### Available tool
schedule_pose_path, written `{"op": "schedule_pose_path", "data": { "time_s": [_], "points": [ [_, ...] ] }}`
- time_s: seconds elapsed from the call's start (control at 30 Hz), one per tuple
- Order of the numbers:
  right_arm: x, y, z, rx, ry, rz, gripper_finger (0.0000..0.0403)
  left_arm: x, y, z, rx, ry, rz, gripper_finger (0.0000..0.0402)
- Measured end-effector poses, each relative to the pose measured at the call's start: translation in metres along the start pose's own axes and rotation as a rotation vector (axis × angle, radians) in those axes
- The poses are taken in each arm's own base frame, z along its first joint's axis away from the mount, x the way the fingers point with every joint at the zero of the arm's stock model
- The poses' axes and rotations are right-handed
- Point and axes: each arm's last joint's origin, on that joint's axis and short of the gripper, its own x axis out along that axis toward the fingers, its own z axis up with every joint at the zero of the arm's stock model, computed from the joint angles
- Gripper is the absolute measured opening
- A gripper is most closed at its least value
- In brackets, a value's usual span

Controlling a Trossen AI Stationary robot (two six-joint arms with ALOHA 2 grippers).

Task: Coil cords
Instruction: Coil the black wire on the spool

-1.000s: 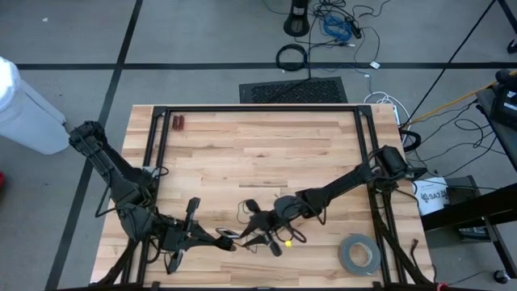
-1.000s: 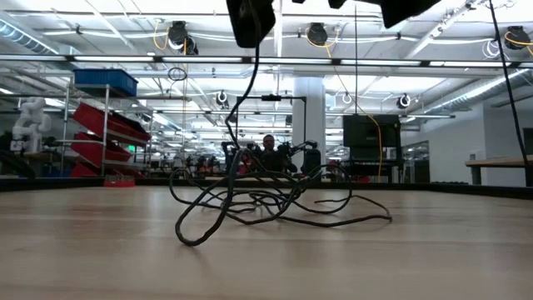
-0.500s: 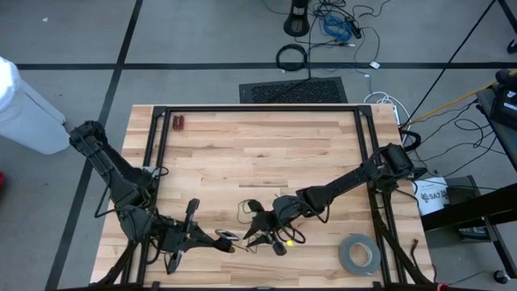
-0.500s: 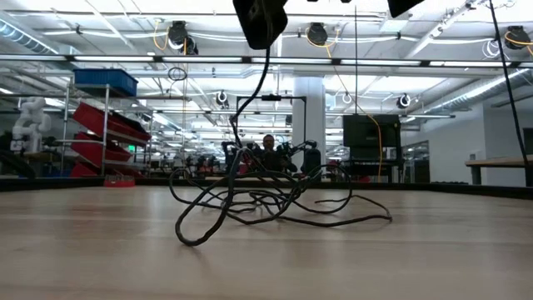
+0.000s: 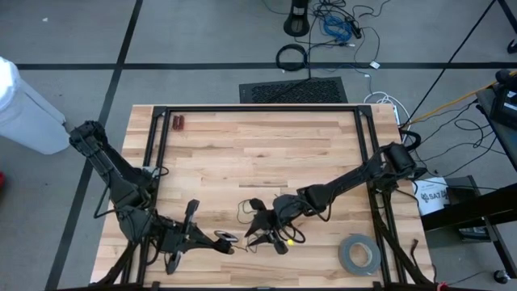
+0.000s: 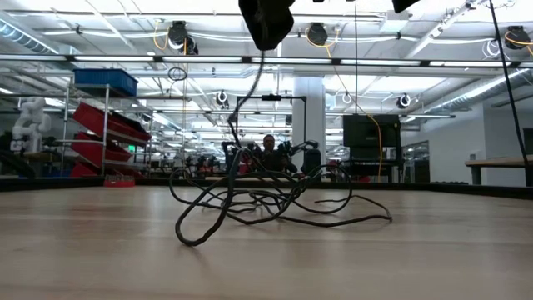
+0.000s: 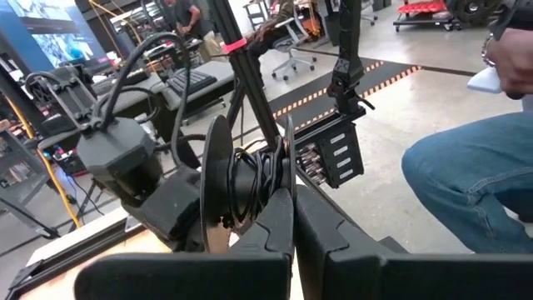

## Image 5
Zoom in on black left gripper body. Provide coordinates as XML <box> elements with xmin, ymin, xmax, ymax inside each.
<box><xmin>159</xmin><ymin>200</ymin><xmax>201</xmax><ymax>275</ymax></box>

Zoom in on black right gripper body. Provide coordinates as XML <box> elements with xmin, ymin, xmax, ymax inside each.
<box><xmin>248</xmin><ymin>195</ymin><xmax>306</xmax><ymax>255</ymax></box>

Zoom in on black cord spool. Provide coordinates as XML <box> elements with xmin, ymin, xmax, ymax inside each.
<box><xmin>213</xmin><ymin>229</ymin><xmax>240</xmax><ymax>244</ymax></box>

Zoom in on grey tape roll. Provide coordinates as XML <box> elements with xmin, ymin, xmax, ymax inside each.
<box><xmin>337</xmin><ymin>233</ymin><xmax>382</xmax><ymax>278</ymax></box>

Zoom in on black perforated floor mat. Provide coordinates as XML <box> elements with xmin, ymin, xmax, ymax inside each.
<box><xmin>237</xmin><ymin>76</ymin><xmax>349</xmax><ymax>105</ymax></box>

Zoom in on white paper label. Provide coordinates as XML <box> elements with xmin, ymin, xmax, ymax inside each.
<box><xmin>412</xmin><ymin>176</ymin><xmax>451</xmax><ymax>217</ymax></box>

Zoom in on white power strip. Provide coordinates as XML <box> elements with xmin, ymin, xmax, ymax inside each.
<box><xmin>390</xmin><ymin>103</ymin><xmax>403</xmax><ymax>127</ymax></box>

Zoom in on white plastic bin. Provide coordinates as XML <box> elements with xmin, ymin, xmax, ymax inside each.
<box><xmin>0</xmin><ymin>56</ymin><xmax>72</xmax><ymax>156</ymax></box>

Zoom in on black cylindrical stand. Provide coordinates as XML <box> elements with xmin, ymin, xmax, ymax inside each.
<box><xmin>282</xmin><ymin>0</ymin><xmax>311</xmax><ymax>38</ymax></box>

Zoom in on black power strip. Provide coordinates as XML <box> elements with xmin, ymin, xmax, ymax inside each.
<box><xmin>344</xmin><ymin>16</ymin><xmax>363</xmax><ymax>40</ymax></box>

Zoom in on black caster wheel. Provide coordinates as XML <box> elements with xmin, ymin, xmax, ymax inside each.
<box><xmin>493</xmin><ymin>268</ymin><xmax>511</xmax><ymax>285</ymax></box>

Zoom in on grey side desk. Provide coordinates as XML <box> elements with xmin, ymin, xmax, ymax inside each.
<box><xmin>475</xmin><ymin>68</ymin><xmax>517</xmax><ymax>175</ymax></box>

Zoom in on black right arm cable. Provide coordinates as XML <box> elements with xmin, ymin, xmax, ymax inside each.
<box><xmin>282</xmin><ymin>221</ymin><xmax>308</xmax><ymax>246</ymax></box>

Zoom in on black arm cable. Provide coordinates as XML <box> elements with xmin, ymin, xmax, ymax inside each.
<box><xmin>93</xmin><ymin>183</ymin><xmax>122</xmax><ymax>220</ymax></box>
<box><xmin>282</xmin><ymin>221</ymin><xmax>308</xmax><ymax>246</ymax></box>

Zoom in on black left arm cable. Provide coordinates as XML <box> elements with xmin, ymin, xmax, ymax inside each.
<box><xmin>93</xmin><ymin>183</ymin><xmax>122</xmax><ymax>220</ymax></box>

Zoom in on brown-tipped black cable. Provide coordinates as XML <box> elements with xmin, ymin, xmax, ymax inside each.
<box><xmin>409</xmin><ymin>238</ymin><xmax>422</xmax><ymax>268</ymax></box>

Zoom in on coiled black floor cable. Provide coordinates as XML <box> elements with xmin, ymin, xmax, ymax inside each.
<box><xmin>275</xmin><ymin>43</ymin><xmax>309</xmax><ymax>73</ymax></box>

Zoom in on black cart frame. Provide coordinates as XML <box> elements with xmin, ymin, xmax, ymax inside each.
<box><xmin>419</xmin><ymin>173</ymin><xmax>517</xmax><ymax>243</ymax></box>

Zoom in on blue coiled floor cable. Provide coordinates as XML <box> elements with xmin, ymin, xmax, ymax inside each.
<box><xmin>322</xmin><ymin>15</ymin><xmax>354</xmax><ymax>43</ymax></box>

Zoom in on yellow power cord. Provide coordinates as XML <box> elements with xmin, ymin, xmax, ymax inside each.
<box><xmin>401</xmin><ymin>69</ymin><xmax>517</xmax><ymax>127</ymax></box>

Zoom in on tangled black floor cables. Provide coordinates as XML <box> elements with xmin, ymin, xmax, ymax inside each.
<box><xmin>262</xmin><ymin>0</ymin><xmax>383</xmax><ymax>82</ymax></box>

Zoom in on thin black floor cable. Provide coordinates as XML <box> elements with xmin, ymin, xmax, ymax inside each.
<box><xmin>401</xmin><ymin>0</ymin><xmax>497</xmax><ymax>127</ymax></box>

